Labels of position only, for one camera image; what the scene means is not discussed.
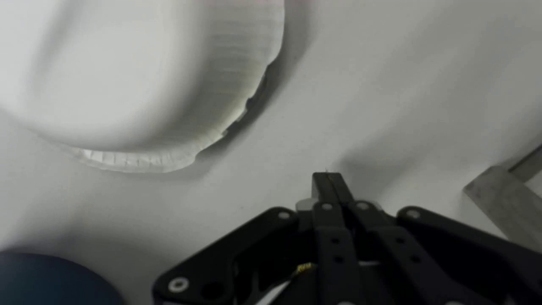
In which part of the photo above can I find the blue bowl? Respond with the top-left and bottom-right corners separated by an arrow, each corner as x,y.
0,250 -> 128,305

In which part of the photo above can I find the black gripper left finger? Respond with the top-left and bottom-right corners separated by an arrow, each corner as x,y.
150,170 -> 364,305

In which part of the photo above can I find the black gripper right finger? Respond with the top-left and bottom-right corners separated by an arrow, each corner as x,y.
328,170 -> 542,305

